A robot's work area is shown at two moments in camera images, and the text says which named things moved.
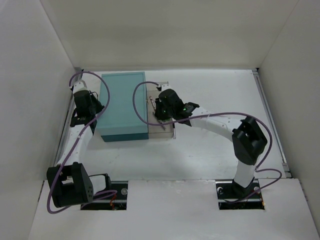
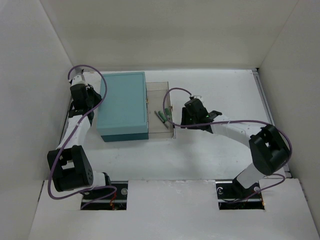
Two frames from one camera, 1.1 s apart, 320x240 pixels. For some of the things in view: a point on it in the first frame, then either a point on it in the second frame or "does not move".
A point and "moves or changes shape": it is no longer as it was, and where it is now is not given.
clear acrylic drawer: (156, 132) does not move
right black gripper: (161, 116) → (185, 116)
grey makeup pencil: (162, 126) moves or changes shape
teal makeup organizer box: (120, 122) does not move
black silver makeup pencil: (174, 131) does not move
